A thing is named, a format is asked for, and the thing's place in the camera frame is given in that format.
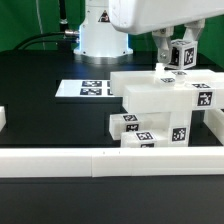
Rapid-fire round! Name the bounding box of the white left fence piece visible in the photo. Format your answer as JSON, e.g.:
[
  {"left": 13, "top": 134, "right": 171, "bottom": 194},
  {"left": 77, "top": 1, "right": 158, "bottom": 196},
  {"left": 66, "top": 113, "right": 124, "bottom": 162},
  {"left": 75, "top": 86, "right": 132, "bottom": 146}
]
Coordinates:
[{"left": 0, "top": 106, "right": 6, "bottom": 132}]

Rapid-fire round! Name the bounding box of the white chair back frame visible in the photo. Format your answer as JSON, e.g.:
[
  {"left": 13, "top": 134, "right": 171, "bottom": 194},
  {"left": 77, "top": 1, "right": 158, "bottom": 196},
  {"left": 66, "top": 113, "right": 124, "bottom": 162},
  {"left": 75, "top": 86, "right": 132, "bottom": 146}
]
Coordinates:
[{"left": 110, "top": 69, "right": 224, "bottom": 113}]

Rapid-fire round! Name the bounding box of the white front fence rail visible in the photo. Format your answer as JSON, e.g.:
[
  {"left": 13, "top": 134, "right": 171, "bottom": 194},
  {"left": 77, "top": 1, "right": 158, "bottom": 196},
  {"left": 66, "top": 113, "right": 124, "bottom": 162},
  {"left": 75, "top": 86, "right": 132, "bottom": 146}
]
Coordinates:
[{"left": 0, "top": 147, "right": 224, "bottom": 178}]

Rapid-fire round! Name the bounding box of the black cable with connector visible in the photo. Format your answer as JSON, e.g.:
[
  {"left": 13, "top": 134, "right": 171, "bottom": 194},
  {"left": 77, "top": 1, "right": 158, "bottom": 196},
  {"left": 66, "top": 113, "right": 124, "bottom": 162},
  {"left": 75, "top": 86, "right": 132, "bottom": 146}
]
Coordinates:
[{"left": 13, "top": 29, "right": 81, "bottom": 51}]

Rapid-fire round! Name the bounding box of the white marker base plate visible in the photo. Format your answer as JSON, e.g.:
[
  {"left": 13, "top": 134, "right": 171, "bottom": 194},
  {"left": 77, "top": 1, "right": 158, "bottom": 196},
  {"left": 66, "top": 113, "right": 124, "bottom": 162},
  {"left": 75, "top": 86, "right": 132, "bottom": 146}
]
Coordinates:
[{"left": 55, "top": 79, "right": 114, "bottom": 98}]

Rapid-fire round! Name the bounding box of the white fence piece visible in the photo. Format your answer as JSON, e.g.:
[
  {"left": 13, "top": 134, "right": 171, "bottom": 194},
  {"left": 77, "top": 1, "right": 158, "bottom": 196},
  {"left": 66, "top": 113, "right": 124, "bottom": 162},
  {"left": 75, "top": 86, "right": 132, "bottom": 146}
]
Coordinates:
[
  {"left": 0, "top": 106, "right": 6, "bottom": 132},
  {"left": 204, "top": 109, "right": 224, "bottom": 146}
]

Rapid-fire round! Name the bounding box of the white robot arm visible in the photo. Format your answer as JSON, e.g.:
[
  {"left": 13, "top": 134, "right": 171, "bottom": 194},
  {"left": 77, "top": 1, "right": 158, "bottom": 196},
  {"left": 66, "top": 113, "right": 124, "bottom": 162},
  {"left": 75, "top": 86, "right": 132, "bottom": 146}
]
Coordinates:
[{"left": 74, "top": 0, "right": 224, "bottom": 69}]

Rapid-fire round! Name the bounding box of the tagged white cube nut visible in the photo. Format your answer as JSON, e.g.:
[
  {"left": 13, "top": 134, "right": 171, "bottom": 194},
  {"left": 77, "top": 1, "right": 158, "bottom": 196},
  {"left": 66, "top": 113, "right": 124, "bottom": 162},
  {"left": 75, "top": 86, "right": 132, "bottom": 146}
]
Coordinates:
[{"left": 167, "top": 39, "right": 198, "bottom": 70}]

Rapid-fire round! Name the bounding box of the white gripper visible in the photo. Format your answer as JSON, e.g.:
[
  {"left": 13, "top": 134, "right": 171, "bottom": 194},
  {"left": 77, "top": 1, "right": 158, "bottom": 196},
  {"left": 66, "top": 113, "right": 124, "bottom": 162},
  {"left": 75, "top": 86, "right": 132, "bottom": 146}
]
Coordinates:
[{"left": 109, "top": 0, "right": 224, "bottom": 65}]

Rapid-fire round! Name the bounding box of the white right fence piece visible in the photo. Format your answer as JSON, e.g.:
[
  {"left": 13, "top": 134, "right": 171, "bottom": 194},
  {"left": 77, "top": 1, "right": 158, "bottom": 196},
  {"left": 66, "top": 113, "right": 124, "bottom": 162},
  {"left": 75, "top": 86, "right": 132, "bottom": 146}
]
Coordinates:
[{"left": 204, "top": 109, "right": 224, "bottom": 146}]

